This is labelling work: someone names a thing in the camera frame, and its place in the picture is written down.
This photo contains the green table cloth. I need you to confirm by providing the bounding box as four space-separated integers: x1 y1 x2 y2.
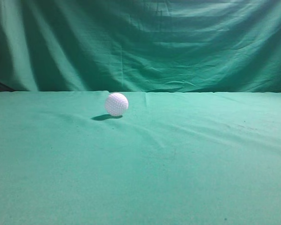
0 91 281 225

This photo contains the white dimpled golf ball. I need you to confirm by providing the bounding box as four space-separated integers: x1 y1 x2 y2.
105 93 129 117

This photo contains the green backdrop cloth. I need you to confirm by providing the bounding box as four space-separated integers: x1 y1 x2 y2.
0 0 281 92

